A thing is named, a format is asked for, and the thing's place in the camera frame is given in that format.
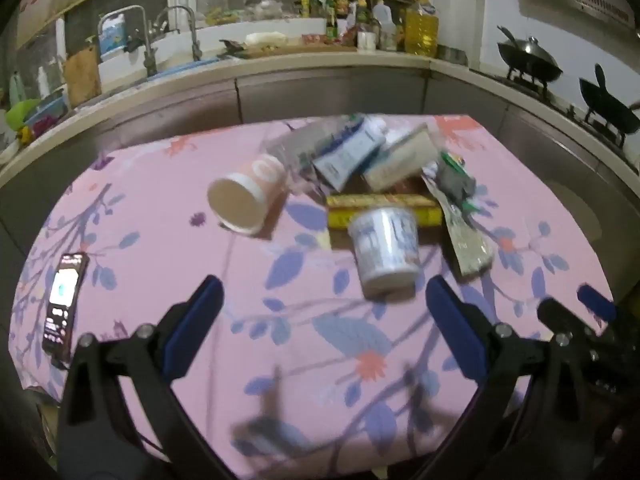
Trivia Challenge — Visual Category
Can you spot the black smartphone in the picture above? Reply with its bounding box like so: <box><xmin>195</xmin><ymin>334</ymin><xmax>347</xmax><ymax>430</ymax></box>
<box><xmin>42</xmin><ymin>252</ymin><xmax>91</xmax><ymax>356</ymax></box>

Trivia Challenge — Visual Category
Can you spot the pink paper cup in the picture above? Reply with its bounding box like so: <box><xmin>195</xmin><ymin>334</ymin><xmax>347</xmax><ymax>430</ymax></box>
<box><xmin>207</xmin><ymin>154</ymin><xmax>288</xmax><ymax>236</ymax></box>

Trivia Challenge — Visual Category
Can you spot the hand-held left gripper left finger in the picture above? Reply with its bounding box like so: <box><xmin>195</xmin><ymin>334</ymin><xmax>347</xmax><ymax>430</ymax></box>
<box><xmin>57</xmin><ymin>275</ymin><xmax>236</xmax><ymax>480</ymax></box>

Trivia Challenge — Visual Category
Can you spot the row of sauce bottles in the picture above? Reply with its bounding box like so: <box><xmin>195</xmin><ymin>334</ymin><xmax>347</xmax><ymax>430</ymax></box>
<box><xmin>299</xmin><ymin>0</ymin><xmax>362</xmax><ymax>41</ymax></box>

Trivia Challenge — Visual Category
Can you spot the green plastic bowl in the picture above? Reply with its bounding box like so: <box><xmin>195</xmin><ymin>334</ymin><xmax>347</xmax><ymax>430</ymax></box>
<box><xmin>4</xmin><ymin>99</ymin><xmax>42</xmax><ymax>130</ymax></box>

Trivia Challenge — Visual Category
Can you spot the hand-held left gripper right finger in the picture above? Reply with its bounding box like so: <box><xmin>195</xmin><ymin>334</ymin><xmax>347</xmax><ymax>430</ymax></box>
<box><xmin>412</xmin><ymin>275</ymin><xmax>596</xmax><ymax>480</ymax></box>

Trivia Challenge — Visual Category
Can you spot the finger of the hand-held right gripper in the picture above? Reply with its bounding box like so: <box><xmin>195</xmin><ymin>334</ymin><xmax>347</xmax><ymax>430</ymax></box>
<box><xmin>537</xmin><ymin>284</ymin><xmax>640</xmax><ymax>356</ymax></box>

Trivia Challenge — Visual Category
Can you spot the gas stove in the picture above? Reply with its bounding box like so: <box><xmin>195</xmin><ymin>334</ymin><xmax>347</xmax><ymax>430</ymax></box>
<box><xmin>480</xmin><ymin>67</ymin><xmax>640</xmax><ymax>171</ymax></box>

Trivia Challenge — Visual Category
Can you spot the flat wooden cutting board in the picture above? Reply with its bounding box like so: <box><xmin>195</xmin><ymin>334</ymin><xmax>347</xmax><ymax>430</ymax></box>
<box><xmin>220</xmin><ymin>42</ymin><xmax>357</xmax><ymax>59</ymax></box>

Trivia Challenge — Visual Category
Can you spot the curved metal faucet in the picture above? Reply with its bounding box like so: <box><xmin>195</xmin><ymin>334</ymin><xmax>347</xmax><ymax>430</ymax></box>
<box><xmin>155</xmin><ymin>5</ymin><xmax>203</xmax><ymax>62</ymax></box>

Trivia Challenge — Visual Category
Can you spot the yellow and red carton box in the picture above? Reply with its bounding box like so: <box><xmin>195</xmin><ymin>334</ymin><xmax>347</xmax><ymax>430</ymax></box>
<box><xmin>326</xmin><ymin>192</ymin><xmax>443</xmax><ymax>230</ymax></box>

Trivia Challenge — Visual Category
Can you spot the black frying pan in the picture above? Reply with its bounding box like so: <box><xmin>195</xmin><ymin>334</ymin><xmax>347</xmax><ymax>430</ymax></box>
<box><xmin>579</xmin><ymin>64</ymin><xmax>640</xmax><ymax>137</ymax></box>

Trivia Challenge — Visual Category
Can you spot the pink floral tablecloth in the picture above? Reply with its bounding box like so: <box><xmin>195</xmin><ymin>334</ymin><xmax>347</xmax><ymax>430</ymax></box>
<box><xmin>7</xmin><ymin>114</ymin><xmax>618</xmax><ymax>478</ymax></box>

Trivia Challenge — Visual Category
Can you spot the white plastic cup blue print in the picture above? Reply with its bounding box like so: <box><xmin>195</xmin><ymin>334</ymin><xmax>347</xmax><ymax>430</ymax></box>
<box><xmin>347</xmin><ymin>206</ymin><xmax>422</xmax><ymax>298</ymax></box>

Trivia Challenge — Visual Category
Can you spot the white dough lump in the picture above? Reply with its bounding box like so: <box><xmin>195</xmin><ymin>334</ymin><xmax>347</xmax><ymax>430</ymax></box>
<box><xmin>245</xmin><ymin>32</ymin><xmax>288</xmax><ymax>47</ymax></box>

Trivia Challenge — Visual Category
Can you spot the blue and white plastic container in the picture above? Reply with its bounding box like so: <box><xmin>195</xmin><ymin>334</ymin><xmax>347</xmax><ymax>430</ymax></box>
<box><xmin>97</xmin><ymin>12</ymin><xmax>129</xmax><ymax>58</ymax></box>

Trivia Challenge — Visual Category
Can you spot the pale paper box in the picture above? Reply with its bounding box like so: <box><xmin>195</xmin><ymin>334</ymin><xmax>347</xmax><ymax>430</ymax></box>
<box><xmin>362</xmin><ymin>125</ymin><xmax>441</xmax><ymax>192</ymax></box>

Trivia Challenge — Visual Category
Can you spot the blue and white milk carton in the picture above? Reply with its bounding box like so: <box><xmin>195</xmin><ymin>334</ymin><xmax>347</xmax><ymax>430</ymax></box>
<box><xmin>312</xmin><ymin>115</ymin><xmax>388</xmax><ymax>192</ymax></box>

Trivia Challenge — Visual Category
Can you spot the black wok with lid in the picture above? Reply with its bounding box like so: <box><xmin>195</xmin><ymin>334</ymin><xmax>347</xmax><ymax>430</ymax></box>
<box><xmin>496</xmin><ymin>25</ymin><xmax>563</xmax><ymax>85</ymax></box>

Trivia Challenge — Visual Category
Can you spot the white plastic jug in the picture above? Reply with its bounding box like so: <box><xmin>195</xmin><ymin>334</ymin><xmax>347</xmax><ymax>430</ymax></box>
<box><xmin>372</xmin><ymin>1</ymin><xmax>399</xmax><ymax>52</ymax></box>

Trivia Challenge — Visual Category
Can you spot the yellow cooking oil bottle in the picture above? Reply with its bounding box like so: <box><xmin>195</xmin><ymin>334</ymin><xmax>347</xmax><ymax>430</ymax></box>
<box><xmin>404</xmin><ymin>5</ymin><xmax>440</xmax><ymax>57</ymax></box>

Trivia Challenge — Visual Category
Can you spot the upright wooden cutting board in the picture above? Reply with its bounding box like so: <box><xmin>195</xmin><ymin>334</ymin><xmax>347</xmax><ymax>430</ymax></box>
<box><xmin>64</xmin><ymin>45</ymin><xmax>103</xmax><ymax>108</ymax></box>

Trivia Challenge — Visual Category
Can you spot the clear plastic bottle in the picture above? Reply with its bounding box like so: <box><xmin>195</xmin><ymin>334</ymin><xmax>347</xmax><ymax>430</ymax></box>
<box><xmin>260</xmin><ymin>115</ymin><xmax>351</xmax><ymax>196</ymax></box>

